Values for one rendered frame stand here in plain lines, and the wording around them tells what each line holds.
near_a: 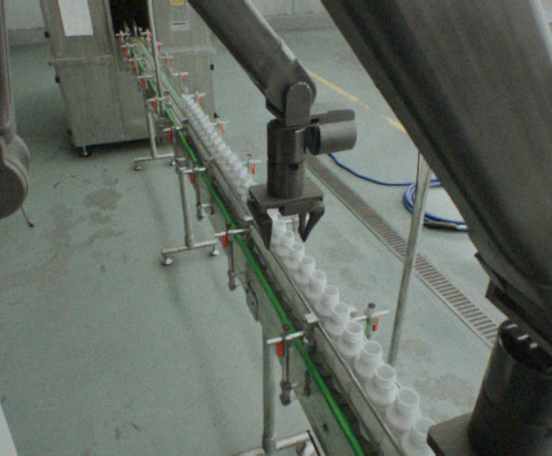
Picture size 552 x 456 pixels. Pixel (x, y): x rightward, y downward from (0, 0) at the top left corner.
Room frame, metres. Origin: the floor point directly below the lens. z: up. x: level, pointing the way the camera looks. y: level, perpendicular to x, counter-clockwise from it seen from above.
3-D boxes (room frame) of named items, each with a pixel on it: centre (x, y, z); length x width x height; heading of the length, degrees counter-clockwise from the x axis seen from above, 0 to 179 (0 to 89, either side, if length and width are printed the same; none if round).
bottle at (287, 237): (1.05, -0.04, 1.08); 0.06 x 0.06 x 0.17
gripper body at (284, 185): (0.66, -0.02, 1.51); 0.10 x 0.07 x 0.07; 110
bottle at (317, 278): (0.88, -0.11, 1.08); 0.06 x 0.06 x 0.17
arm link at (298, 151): (0.66, -0.03, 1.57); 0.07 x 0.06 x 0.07; 110
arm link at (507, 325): (0.24, -0.19, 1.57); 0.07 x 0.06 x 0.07; 110
